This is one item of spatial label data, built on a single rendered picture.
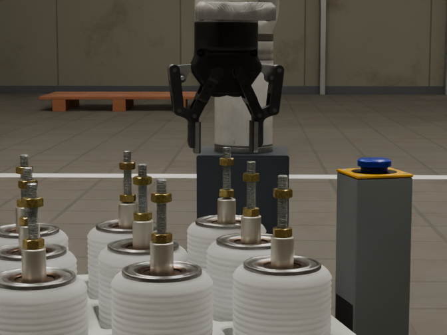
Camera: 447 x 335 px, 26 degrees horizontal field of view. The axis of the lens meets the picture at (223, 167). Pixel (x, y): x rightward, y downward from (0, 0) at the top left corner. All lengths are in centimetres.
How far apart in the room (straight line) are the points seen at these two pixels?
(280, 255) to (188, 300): 11
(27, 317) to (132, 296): 10
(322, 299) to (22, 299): 28
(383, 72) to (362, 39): 37
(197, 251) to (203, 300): 25
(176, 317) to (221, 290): 16
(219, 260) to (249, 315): 12
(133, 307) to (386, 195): 38
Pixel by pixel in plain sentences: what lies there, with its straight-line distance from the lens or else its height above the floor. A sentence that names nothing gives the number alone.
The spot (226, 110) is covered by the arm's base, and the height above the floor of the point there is 37.
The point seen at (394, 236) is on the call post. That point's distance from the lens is 115.
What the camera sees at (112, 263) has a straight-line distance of 100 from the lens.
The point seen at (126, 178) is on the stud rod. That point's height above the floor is 31.
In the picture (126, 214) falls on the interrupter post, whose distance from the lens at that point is 113.
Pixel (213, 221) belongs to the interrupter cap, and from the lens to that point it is 118.
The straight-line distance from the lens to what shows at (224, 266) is 102.
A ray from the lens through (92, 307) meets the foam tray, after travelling 108.
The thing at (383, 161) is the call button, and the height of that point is 33.
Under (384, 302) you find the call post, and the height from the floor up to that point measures 16.
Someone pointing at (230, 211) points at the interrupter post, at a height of 27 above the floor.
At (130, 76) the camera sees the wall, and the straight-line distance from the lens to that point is 950.
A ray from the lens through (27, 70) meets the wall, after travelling 969.
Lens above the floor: 46
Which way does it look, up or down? 7 degrees down
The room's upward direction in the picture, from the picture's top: straight up
